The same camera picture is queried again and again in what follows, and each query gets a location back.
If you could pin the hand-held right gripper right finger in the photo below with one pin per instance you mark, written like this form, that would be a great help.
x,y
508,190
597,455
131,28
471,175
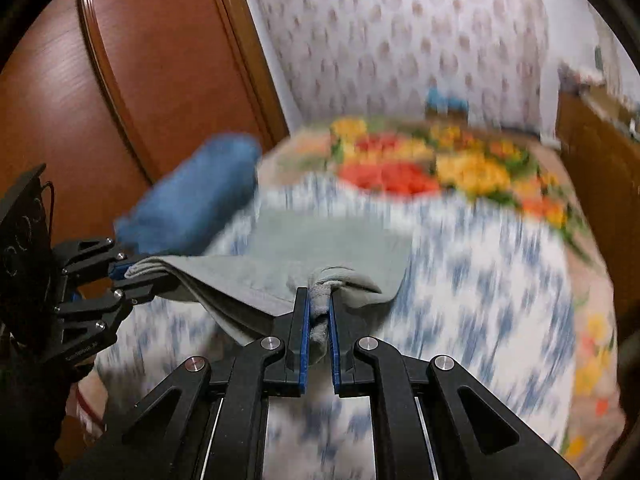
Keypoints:
x,y
334,345

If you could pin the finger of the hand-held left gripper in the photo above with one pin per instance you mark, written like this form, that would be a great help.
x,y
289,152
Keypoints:
x,y
119,269
145,290

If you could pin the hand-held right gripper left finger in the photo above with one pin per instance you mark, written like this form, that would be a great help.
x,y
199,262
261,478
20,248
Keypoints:
x,y
302,340

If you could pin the grey pants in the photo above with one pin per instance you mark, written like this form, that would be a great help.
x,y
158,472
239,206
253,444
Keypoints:
x,y
300,245

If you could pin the folded blue jeans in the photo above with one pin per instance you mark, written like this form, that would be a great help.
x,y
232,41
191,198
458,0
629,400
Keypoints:
x,y
200,195

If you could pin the blue floral bed sheet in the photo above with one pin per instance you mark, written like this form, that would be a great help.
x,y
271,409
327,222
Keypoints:
x,y
475,285

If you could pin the colourful flower blanket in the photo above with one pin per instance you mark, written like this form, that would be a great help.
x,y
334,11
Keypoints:
x,y
400,170

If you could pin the brown louvered wardrobe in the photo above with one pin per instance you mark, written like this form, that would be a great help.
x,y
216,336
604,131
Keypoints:
x,y
150,60

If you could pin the blue item on small stool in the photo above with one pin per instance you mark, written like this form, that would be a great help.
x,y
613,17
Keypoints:
x,y
445,105

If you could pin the wooden sideboard cabinet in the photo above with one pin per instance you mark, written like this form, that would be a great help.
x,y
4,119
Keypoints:
x,y
590,160

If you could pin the circle-patterned curtain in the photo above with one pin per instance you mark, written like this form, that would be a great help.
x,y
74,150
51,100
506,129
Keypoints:
x,y
400,35

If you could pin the cream lace curtain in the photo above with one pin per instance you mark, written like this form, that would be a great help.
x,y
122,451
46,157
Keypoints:
x,y
612,60

